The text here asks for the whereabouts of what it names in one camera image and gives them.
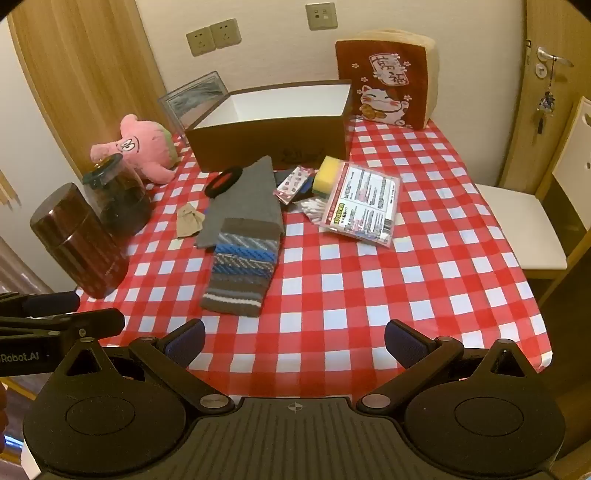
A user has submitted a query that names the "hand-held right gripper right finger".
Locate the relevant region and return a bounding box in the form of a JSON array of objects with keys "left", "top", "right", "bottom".
[{"left": 356, "top": 319, "right": 552, "bottom": 415}]

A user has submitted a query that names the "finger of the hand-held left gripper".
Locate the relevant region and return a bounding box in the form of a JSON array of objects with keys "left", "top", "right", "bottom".
[
  {"left": 0, "top": 291, "right": 82, "bottom": 319},
  {"left": 0, "top": 308, "right": 126, "bottom": 341}
]

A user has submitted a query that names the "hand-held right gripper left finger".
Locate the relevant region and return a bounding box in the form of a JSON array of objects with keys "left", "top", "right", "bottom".
[{"left": 37, "top": 319, "right": 234, "bottom": 415}]

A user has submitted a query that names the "black hair band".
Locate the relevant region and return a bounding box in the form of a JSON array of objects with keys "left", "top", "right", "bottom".
[{"left": 204, "top": 167, "right": 244, "bottom": 199}]

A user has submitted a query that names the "grey sock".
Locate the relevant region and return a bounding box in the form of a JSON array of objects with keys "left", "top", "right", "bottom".
[{"left": 195, "top": 156, "right": 284, "bottom": 250}]

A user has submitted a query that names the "cotton swab bag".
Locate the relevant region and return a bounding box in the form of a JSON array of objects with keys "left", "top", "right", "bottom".
[{"left": 295, "top": 198, "right": 331, "bottom": 222}]

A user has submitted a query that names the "small red patterned packet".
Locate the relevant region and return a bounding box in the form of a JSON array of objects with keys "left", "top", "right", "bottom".
[{"left": 273, "top": 166, "right": 317, "bottom": 204}]

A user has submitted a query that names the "yellow sponge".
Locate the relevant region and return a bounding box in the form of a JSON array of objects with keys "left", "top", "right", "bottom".
[{"left": 311, "top": 155, "right": 345, "bottom": 197}]

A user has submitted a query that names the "brown cardboard box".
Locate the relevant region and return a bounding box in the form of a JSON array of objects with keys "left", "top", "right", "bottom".
[{"left": 185, "top": 79, "right": 354, "bottom": 174}]

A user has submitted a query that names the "brown cylindrical jar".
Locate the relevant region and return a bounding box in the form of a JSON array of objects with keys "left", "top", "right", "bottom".
[{"left": 30, "top": 183, "right": 129, "bottom": 298}]

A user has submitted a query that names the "red white checkered tablecloth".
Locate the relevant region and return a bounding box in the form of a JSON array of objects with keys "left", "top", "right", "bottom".
[{"left": 69, "top": 117, "right": 552, "bottom": 402}]

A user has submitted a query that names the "glass jar with black lid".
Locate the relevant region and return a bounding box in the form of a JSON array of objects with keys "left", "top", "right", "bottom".
[{"left": 82, "top": 154, "right": 153, "bottom": 238}]

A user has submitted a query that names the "red label plastic packet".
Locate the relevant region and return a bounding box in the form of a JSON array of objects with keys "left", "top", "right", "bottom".
[{"left": 320, "top": 161, "right": 402, "bottom": 248}]

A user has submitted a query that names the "white chair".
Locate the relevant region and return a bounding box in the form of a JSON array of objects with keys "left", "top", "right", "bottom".
[{"left": 475, "top": 95, "right": 591, "bottom": 280}]

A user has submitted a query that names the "pink plush toy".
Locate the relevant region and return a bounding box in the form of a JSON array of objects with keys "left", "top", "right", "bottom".
[{"left": 90, "top": 114, "right": 182, "bottom": 184}]

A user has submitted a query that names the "wooden door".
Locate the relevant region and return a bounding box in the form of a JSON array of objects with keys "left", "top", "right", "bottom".
[{"left": 499, "top": 0, "right": 591, "bottom": 185}]

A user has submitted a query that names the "red lucky cat cushion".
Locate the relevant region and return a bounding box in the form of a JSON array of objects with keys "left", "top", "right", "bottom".
[{"left": 335, "top": 28, "right": 438, "bottom": 130}]

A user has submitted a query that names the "beige power socket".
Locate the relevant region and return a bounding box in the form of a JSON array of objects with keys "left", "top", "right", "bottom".
[
  {"left": 210, "top": 18, "right": 242, "bottom": 49},
  {"left": 186, "top": 27, "right": 215, "bottom": 57}
]

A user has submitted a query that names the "hanging keychain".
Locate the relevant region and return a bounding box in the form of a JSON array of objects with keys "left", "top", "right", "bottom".
[{"left": 536, "top": 58, "right": 557, "bottom": 136}]

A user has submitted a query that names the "silver door handle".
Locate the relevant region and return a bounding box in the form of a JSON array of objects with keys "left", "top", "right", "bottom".
[{"left": 536, "top": 46, "right": 574, "bottom": 68}]

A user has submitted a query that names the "beige wall data socket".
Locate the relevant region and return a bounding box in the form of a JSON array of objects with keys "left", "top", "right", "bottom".
[{"left": 305, "top": 2, "right": 338, "bottom": 31}]

